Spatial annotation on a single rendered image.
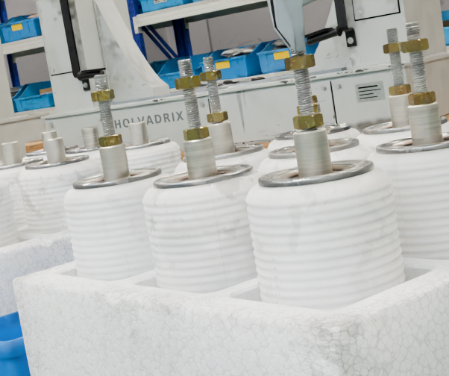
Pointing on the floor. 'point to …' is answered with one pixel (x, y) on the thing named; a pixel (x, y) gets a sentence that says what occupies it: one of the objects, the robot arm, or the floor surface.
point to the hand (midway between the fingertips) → (284, 33)
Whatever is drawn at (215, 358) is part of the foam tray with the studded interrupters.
